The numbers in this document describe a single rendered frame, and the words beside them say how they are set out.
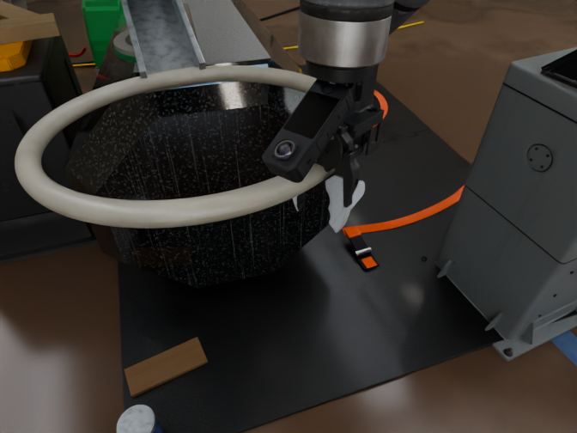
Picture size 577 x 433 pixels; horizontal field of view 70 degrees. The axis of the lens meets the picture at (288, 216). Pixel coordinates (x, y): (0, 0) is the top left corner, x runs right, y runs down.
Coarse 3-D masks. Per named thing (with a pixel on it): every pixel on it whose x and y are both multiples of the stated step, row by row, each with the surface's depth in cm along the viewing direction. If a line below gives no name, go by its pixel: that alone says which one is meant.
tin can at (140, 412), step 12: (132, 408) 113; (144, 408) 113; (120, 420) 111; (132, 420) 111; (144, 420) 111; (156, 420) 114; (120, 432) 109; (132, 432) 109; (144, 432) 109; (156, 432) 113
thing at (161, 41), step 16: (128, 0) 94; (144, 0) 95; (160, 0) 96; (176, 0) 89; (128, 16) 84; (144, 16) 92; (160, 16) 92; (176, 16) 93; (144, 32) 89; (160, 32) 89; (176, 32) 90; (192, 32) 83; (144, 48) 86; (160, 48) 86; (176, 48) 86; (192, 48) 81; (144, 64) 83; (160, 64) 83; (176, 64) 84; (192, 64) 84
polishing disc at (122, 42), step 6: (126, 30) 117; (120, 36) 113; (126, 36) 113; (114, 42) 110; (120, 42) 110; (126, 42) 110; (120, 48) 107; (126, 48) 107; (132, 48) 107; (126, 54) 107; (132, 54) 106
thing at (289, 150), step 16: (320, 80) 44; (304, 96) 44; (320, 96) 43; (336, 96) 42; (304, 112) 43; (320, 112) 42; (336, 112) 42; (288, 128) 43; (304, 128) 42; (320, 128) 41; (336, 128) 43; (272, 144) 42; (288, 144) 41; (304, 144) 41; (320, 144) 42; (272, 160) 41; (288, 160) 41; (304, 160) 41; (288, 176) 41; (304, 176) 42
